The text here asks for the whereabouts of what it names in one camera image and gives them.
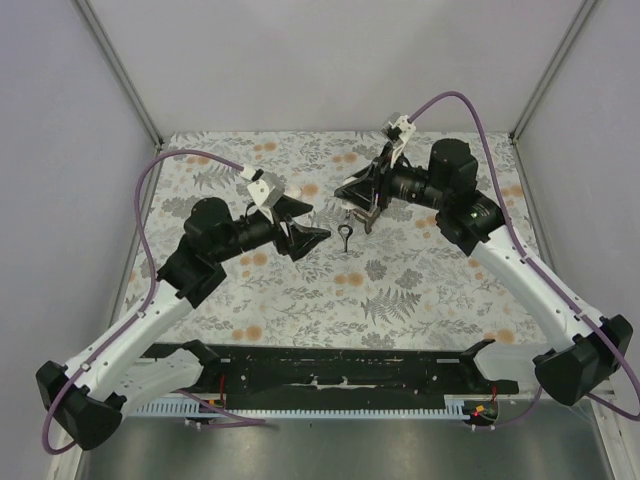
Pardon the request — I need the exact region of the white slotted cable duct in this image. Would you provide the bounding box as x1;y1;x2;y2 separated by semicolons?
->
130;396;499;422

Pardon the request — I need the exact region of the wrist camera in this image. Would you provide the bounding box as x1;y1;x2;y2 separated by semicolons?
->
381;112;416;167
240;165;285;208

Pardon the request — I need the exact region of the aluminium frame post right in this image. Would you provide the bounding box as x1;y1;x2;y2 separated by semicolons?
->
509;0;601;145

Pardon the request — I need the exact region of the aluminium frame post left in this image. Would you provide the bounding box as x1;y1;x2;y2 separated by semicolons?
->
73;0;165;151

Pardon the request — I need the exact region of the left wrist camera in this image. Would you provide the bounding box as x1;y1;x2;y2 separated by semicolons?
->
240;165;285;208

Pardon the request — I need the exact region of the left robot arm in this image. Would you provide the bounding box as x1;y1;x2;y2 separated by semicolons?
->
35;196;331;455

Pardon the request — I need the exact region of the bronze water faucet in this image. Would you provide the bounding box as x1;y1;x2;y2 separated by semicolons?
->
352;207;382;235

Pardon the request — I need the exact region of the floral patterned table mat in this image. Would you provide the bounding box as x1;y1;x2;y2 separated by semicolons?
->
125;131;545;350

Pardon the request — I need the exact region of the aluminium frame post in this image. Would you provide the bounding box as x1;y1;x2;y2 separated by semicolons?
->
509;0;601;145
73;0;165;151

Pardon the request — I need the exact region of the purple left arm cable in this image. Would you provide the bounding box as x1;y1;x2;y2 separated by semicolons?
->
40;149;269;456

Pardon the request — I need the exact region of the aluminium front rail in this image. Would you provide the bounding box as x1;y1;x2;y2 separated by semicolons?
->
139;355;621;401

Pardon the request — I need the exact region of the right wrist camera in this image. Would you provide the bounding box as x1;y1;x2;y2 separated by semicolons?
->
381;112;416;167

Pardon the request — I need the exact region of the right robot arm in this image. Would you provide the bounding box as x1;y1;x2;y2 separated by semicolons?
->
335;138;633;406

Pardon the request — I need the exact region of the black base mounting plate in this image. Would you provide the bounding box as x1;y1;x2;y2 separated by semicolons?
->
188;345;519;396

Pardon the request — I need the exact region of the white elbow fitting left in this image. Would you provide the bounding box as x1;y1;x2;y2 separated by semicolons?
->
285;185;302;199

